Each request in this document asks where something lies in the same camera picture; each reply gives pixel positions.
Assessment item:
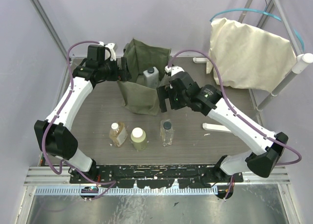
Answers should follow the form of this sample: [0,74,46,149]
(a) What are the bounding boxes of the white square bottle black cap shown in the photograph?
[143,67,159,89]

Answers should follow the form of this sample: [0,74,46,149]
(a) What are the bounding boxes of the clear square bottle black cap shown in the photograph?
[160,119,174,147]

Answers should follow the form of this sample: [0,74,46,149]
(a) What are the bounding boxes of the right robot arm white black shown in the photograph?
[157,70,289,182]

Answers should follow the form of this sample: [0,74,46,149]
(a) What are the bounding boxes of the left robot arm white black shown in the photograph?
[34,42,131,183]

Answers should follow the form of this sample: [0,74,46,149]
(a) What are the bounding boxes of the cream cloth bag on rack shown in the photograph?
[206,18,296,92]

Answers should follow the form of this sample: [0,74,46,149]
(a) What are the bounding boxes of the yellow-green round bottle white cap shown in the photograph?
[131,127,147,151]

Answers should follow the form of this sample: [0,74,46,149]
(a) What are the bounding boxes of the amber bottle white cap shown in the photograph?
[109,122,128,147]

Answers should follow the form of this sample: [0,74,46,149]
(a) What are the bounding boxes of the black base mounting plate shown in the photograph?
[69,164,245,189]

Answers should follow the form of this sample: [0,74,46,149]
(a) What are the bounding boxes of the teal plastic hanger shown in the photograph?
[209,8,305,51]

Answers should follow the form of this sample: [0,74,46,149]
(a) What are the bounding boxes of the white grey clothes rack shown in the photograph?
[192,0,313,134]

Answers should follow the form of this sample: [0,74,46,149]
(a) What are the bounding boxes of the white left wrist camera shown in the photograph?
[98,42,117,61]

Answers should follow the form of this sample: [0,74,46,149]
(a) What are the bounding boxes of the aluminium frame rail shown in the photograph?
[24,165,290,199]

